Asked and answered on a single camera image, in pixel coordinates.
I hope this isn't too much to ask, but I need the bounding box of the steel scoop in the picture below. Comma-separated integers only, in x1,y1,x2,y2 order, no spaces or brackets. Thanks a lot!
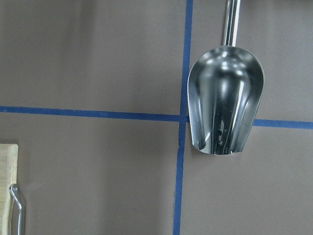
187,0,264,155

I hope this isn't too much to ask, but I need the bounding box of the wooden cutting board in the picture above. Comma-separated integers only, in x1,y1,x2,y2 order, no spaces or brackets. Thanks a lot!
0,144,18,235

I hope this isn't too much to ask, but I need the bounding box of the metal board handle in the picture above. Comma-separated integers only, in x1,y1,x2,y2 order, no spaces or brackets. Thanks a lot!
9,184,25,235

